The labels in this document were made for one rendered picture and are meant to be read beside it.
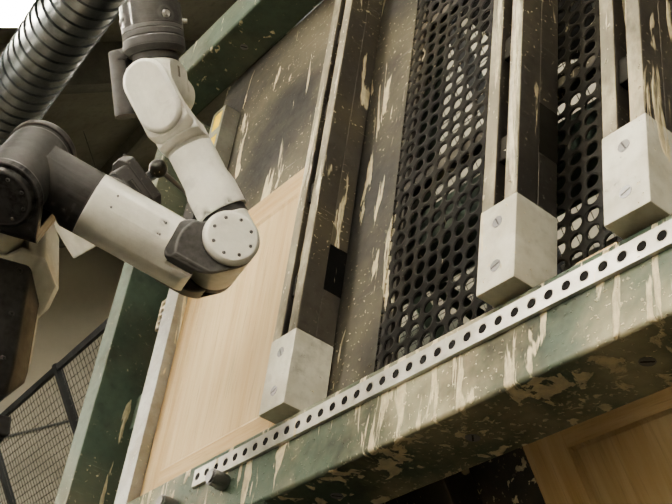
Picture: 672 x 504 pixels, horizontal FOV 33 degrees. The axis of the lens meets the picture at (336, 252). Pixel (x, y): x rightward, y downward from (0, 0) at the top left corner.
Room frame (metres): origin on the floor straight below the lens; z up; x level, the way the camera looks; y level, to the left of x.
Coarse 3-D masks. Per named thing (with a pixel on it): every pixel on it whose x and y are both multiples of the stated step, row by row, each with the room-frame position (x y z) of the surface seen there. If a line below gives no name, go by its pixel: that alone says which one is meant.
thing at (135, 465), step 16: (224, 112) 2.31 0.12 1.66; (224, 128) 2.30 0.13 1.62; (224, 144) 2.29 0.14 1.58; (224, 160) 2.28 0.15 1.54; (176, 304) 2.10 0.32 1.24; (176, 320) 2.09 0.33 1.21; (160, 336) 2.09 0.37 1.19; (176, 336) 2.08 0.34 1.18; (160, 352) 2.06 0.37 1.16; (160, 368) 2.04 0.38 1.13; (160, 384) 2.03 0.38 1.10; (144, 400) 2.03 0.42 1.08; (160, 400) 2.02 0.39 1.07; (144, 416) 2.01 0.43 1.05; (144, 432) 1.98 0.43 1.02; (128, 448) 2.01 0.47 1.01; (144, 448) 1.98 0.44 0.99; (128, 464) 1.98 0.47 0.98; (144, 464) 1.97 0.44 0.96; (128, 480) 1.95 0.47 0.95; (128, 496) 1.93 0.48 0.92
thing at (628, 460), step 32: (608, 416) 1.46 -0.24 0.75; (640, 416) 1.43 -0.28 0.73; (544, 448) 1.54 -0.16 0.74; (576, 448) 1.51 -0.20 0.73; (608, 448) 1.48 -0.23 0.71; (640, 448) 1.45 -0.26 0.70; (544, 480) 1.55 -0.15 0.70; (576, 480) 1.52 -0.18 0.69; (608, 480) 1.49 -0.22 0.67; (640, 480) 1.46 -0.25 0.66
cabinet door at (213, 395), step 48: (288, 192) 1.94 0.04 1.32; (288, 240) 1.88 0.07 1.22; (240, 288) 1.96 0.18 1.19; (192, 336) 2.03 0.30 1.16; (240, 336) 1.88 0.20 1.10; (192, 384) 1.96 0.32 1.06; (240, 384) 1.82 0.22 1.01; (192, 432) 1.89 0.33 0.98; (240, 432) 1.75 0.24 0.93; (144, 480) 1.95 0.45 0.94
